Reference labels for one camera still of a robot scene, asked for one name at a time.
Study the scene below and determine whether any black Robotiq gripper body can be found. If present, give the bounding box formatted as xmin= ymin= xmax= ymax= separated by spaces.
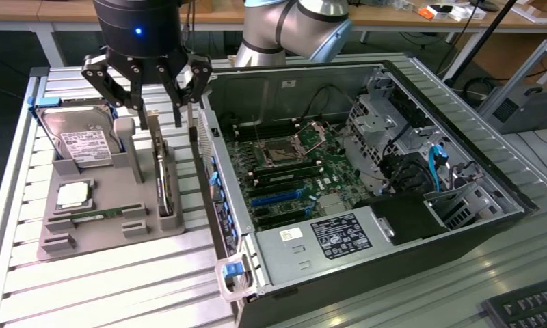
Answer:
xmin=93 ymin=0 xmax=188 ymax=83

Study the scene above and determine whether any graphics card with black cooler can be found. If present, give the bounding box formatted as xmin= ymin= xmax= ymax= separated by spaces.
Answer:
xmin=145 ymin=109 xmax=175 ymax=218

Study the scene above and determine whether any brown wooden box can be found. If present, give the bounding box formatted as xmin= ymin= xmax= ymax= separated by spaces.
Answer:
xmin=181 ymin=0 xmax=212 ymax=14

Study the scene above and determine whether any black RAM slot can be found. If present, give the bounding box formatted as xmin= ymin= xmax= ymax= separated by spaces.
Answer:
xmin=247 ymin=159 xmax=322 ymax=174
xmin=232 ymin=118 xmax=297 ymax=133
xmin=233 ymin=124 xmax=300 ymax=141
xmin=249 ymin=163 xmax=323 ymax=179

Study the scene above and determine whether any CPU socket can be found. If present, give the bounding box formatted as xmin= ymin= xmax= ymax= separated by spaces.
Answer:
xmin=257 ymin=137 xmax=303 ymax=165

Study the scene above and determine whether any metal socket cover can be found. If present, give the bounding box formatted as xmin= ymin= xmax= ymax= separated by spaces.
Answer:
xmin=291 ymin=120 xmax=335 ymax=155

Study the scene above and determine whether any grey plastic parts rack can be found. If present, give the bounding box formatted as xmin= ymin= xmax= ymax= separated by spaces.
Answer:
xmin=36 ymin=117 xmax=187 ymax=262

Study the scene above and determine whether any black labelled RAM stick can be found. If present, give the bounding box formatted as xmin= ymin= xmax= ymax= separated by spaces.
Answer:
xmin=256 ymin=166 xmax=324 ymax=186

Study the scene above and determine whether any silver CPU chip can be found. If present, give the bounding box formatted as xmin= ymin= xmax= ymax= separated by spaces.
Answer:
xmin=56 ymin=183 xmax=91 ymax=207

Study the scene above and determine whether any black expansion slot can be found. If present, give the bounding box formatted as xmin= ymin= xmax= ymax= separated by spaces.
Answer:
xmin=247 ymin=184 xmax=301 ymax=200
xmin=255 ymin=208 xmax=307 ymax=223
xmin=257 ymin=217 xmax=309 ymax=230

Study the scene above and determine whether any green RAM stick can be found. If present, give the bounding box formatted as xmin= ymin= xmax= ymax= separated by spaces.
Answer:
xmin=48 ymin=207 xmax=125 ymax=223

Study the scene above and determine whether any green motherboard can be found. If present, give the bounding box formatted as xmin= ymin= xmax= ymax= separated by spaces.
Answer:
xmin=221 ymin=118 xmax=376 ymax=233

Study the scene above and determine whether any silver chipset heatsink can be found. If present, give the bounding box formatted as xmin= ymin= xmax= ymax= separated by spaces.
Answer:
xmin=318 ymin=194 xmax=350 ymax=217

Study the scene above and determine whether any tall silver disk bay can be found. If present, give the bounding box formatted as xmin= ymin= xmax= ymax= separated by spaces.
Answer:
xmin=344 ymin=67 xmax=443 ymax=192

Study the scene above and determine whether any blue case latch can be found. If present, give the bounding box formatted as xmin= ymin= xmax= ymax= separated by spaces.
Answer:
xmin=221 ymin=261 xmax=243 ymax=279

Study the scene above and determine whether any grey power supply unit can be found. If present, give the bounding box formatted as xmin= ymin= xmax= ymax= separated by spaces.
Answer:
xmin=253 ymin=204 xmax=396 ymax=288

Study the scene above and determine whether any black plastic shroud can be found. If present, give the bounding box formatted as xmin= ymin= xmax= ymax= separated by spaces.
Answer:
xmin=352 ymin=190 xmax=451 ymax=247

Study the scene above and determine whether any small white box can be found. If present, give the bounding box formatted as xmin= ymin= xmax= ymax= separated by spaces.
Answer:
xmin=446 ymin=5 xmax=487 ymax=23

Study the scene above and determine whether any black tripod pole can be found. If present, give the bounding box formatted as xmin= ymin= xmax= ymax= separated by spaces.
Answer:
xmin=442 ymin=0 xmax=520 ymax=90

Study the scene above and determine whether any low silver disk bay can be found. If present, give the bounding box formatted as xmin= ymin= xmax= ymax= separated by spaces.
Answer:
xmin=424 ymin=180 xmax=526 ymax=230

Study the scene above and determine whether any black open PC case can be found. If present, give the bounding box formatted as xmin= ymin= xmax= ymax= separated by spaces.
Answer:
xmin=183 ymin=60 xmax=540 ymax=328

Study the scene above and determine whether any black keyboard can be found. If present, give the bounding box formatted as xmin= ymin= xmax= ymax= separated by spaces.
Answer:
xmin=479 ymin=282 xmax=547 ymax=328

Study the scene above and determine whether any thin hanging robot cable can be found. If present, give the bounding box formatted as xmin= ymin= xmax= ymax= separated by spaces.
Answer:
xmin=180 ymin=0 xmax=195 ymax=55

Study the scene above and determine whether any hard disk with blue bracket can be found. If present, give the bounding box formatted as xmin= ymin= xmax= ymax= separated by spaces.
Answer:
xmin=28 ymin=95 xmax=125 ymax=168

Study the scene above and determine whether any wooden desk white frame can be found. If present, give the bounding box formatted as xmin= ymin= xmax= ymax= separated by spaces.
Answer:
xmin=346 ymin=0 xmax=547 ymax=83
xmin=0 ymin=0 xmax=247 ymax=68

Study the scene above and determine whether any thin black wire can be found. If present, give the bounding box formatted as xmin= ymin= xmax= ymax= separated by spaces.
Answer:
xmin=299 ymin=83 xmax=362 ymax=121

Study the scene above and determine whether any black power wire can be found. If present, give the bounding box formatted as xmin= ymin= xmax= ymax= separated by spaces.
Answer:
xmin=376 ymin=118 xmax=439 ymax=197

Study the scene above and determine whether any blue disk wire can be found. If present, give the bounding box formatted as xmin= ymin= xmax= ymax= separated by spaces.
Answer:
xmin=430 ymin=143 xmax=454 ymax=195

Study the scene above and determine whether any grey plastic case handle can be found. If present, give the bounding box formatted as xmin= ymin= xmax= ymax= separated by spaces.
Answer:
xmin=215 ymin=251 xmax=257 ymax=302

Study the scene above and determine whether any aluminium profile frame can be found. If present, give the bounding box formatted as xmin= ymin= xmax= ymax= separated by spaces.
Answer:
xmin=476 ymin=38 xmax=547 ymax=115

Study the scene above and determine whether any grey box with black handle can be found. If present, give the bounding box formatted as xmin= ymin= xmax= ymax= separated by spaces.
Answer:
xmin=476 ymin=85 xmax=547 ymax=136

